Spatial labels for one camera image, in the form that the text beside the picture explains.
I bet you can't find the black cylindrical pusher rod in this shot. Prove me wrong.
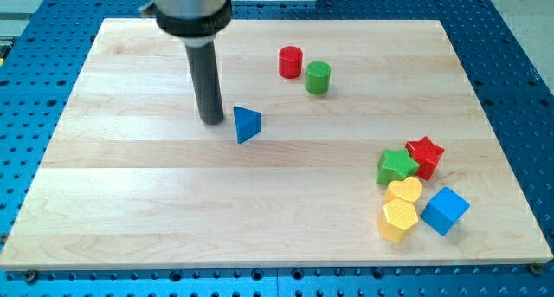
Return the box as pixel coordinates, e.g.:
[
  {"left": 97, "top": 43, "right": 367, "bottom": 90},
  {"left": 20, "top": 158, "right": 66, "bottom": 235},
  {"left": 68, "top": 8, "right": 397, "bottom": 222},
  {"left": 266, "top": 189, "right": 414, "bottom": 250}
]
[{"left": 185, "top": 42, "right": 224, "bottom": 125}]

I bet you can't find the blue triangle block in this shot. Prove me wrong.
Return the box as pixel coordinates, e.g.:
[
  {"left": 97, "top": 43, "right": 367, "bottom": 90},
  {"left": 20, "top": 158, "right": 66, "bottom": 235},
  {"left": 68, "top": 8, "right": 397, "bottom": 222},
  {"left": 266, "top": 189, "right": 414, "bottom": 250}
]
[{"left": 233, "top": 106, "right": 261, "bottom": 144}]

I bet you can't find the green star block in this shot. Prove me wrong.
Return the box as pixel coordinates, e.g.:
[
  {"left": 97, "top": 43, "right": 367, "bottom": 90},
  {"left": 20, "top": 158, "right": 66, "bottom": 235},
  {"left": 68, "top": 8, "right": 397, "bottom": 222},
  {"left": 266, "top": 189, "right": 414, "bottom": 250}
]
[{"left": 376, "top": 148, "right": 420, "bottom": 185}]

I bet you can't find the red star block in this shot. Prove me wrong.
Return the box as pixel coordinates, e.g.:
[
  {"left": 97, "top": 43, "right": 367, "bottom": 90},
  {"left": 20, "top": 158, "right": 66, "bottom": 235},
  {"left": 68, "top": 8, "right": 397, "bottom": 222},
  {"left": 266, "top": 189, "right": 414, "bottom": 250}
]
[{"left": 405, "top": 136, "right": 445, "bottom": 180}]

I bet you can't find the red cylinder block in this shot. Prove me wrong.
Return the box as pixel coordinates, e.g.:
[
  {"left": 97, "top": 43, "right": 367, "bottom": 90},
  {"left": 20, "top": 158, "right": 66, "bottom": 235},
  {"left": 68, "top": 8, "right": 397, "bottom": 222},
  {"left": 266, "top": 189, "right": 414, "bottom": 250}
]
[{"left": 278, "top": 46, "right": 303, "bottom": 79}]

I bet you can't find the green cylinder block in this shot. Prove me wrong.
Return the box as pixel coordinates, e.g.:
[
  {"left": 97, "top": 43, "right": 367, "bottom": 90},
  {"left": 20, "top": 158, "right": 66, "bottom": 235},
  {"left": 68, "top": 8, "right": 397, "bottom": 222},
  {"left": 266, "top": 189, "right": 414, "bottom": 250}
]
[{"left": 305, "top": 61, "right": 332, "bottom": 95}]

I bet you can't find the light wooden board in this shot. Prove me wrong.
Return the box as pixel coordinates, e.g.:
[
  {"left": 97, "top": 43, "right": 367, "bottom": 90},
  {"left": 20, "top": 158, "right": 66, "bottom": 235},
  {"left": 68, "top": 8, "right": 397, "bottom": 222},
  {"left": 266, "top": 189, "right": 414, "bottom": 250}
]
[{"left": 1, "top": 19, "right": 552, "bottom": 270}]

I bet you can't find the yellow heart block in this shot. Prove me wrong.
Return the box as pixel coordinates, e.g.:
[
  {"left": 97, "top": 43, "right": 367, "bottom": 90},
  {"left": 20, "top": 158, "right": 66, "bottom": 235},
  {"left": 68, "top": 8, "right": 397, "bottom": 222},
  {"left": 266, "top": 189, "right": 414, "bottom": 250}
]
[{"left": 383, "top": 177, "right": 422, "bottom": 204}]

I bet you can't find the yellow hexagon block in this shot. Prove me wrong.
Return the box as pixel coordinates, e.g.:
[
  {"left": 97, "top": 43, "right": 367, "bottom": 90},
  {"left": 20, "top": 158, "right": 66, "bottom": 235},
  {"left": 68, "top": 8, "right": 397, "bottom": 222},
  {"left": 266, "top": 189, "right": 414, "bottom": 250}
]
[{"left": 377, "top": 198, "right": 419, "bottom": 243}]

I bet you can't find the blue cube block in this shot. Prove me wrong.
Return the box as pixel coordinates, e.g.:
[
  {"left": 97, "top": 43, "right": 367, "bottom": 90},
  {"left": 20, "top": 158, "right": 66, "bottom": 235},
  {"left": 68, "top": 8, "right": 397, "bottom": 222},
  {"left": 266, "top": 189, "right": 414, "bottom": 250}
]
[{"left": 421, "top": 187, "right": 470, "bottom": 236}]

